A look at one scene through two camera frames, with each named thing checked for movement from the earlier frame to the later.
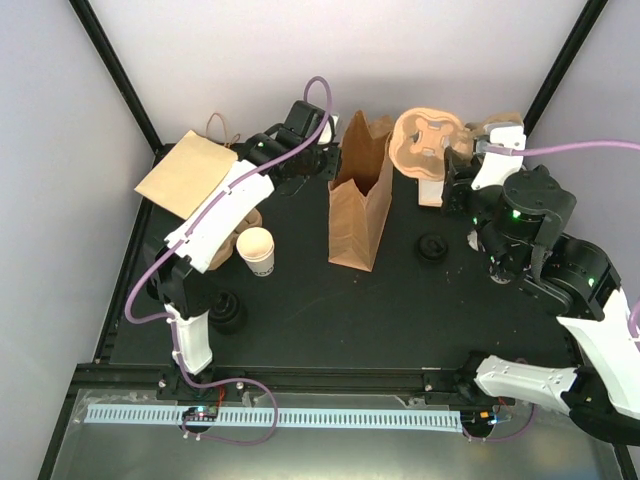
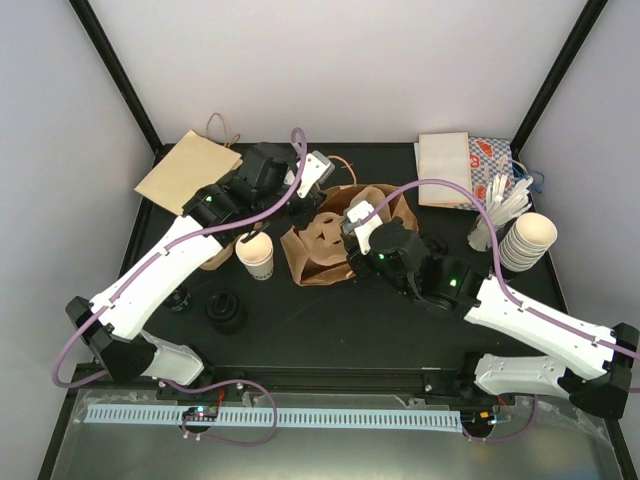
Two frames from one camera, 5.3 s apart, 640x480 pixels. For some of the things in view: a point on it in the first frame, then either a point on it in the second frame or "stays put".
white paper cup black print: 256,247 stays put
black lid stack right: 432,248 stays put
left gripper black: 332,168 → 301,220
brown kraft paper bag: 359,199 → 392,203
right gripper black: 458,173 → 351,247
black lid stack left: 228,315 stays put
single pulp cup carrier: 421,136 → 323,239
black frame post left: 108,50 stays put
